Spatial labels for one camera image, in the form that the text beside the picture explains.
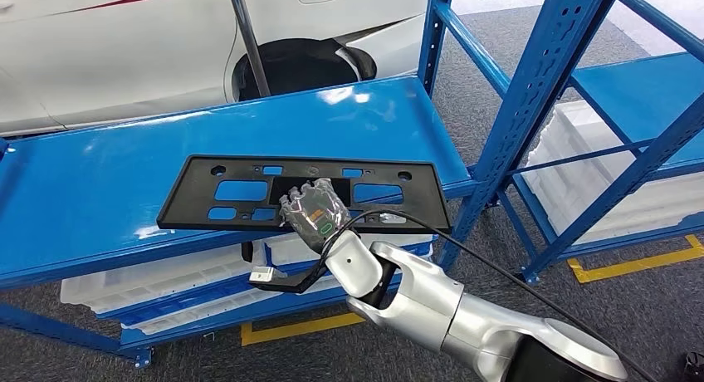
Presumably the black plastic plate frame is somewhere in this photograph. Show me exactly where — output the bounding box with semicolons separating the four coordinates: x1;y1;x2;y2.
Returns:
156;154;452;235

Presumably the blue metal shelf rack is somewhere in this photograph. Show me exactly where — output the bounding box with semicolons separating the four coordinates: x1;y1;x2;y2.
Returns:
495;0;704;284
0;0;617;370

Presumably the yellow floor tape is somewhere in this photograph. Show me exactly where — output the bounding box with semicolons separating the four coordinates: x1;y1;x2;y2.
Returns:
241;312;367;348
567;234;704;285

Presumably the chrome metal stand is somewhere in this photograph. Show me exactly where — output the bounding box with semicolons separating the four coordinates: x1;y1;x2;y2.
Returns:
222;0;271;99

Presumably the white plastic crate stack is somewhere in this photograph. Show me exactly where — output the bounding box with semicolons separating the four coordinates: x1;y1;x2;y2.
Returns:
521;100;704;246

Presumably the white car with red stripe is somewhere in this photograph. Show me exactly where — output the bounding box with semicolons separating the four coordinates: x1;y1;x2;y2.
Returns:
0;0;433;139

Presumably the black ribbed object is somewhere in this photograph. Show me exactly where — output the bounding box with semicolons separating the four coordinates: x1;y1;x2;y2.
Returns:
684;351;704;382

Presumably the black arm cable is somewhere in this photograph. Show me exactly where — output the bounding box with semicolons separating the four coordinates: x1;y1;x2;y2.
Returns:
319;208;661;382

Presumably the pale wrist camera on bracket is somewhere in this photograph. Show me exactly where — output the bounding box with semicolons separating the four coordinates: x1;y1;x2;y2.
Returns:
248;252;331;294

